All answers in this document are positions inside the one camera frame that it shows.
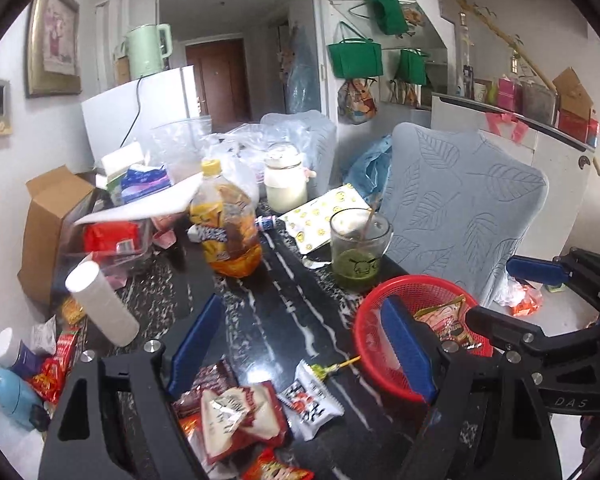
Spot light blue round gadget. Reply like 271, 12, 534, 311
0, 367, 51, 431

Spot chair with pale cover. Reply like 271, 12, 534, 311
260, 110, 338, 186

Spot bunch of small red packets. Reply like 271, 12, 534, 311
30, 330, 81, 403

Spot blue jar with white lid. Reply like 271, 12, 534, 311
0, 327, 43, 376

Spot black white snack packet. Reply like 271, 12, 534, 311
277, 360, 345, 442

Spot patterned beige tote bag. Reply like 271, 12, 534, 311
387, 79, 421, 107

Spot wooden stirrer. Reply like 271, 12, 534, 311
361, 207, 376, 247

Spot tall clear bottle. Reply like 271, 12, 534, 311
455, 12, 473, 98

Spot white paper roll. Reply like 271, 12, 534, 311
65, 261, 141, 347

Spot blue plastic bag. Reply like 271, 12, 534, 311
343, 135, 393, 201

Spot orange packet in clear wrap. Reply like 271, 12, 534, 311
495, 277, 543, 316

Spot red box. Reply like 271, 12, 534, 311
557, 110, 600, 148

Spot white green carton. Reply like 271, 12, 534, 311
100, 141, 146, 186

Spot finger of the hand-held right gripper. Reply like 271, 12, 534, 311
506, 247, 600, 313
466, 306, 600, 415

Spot blue tissue pack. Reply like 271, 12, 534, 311
120, 164, 173, 204

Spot white glass jar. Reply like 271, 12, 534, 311
263, 142, 308, 213

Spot black kettle cable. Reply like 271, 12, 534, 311
122, 76, 143, 148

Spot small red gold snack packet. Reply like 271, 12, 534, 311
242, 449, 315, 480

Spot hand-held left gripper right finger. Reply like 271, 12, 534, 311
380, 295, 563, 480

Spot brown wooden door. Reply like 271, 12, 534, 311
185, 35, 251, 128

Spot orange juice bottle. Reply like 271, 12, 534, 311
189, 159, 263, 278

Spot smiley print paper bag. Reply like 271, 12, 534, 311
279, 183, 376, 256

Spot large open cardboard box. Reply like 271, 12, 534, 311
17, 165, 96, 306

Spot brown snack packet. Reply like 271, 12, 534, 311
172, 357, 241, 418

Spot clear plastic container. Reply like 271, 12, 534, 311
60, 220, 153, 276

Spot pink box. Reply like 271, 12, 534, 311
497, 76, 523, 113

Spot green tote bag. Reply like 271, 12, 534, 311
328, 37, 383, 80
395, 49, 428, 86
367, 0, 408, 36

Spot grey glittery box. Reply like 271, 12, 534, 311
522, 80, 558, 126

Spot white foam board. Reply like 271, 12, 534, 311
72, 172, 203, 226

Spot small clear wrapper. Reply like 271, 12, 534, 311
30, 315, 58, 356

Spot clear hanging plastic bag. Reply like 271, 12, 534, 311
280, 25, 321, 116

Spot light green electric kettle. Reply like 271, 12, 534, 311
124, 23, 173, 80

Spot chair with leaf pattern cover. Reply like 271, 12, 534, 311
380, 122, 550, 306

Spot gold framed picture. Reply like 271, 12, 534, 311
25, 0, 81, 98

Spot small brown cardboard box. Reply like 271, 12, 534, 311
552, 67, 595, 121

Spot red packet in clear container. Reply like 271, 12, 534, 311
84, 221, 141, 253

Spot glass mug with cartoon print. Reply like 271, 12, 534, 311
329, 207, 395, 293

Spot pink cup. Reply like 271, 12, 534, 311
150, 215, 181, 248

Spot yellow black snack packet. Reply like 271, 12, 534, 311
412, 294, 483, 348

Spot bamboo stick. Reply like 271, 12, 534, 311
432, 0, 556, 91

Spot red plastic basket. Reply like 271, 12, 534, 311
352, 275, 493, 403

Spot pink ribbon stickers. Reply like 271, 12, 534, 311
485, 112, 526, 143

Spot cartoon printed bag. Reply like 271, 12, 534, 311
337, 77, 378, 125

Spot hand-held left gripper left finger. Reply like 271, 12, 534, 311
37, 294, 226, 480

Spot white refrigerator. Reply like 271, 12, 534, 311
81, 65, 201, 161

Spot dark red cream snack packet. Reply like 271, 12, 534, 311
200, 381, 292, 465

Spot yellow green lollipop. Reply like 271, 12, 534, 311
307, 355, 362, 381

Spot clear plastic bowl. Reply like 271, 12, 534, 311
150, 115, 213, 183

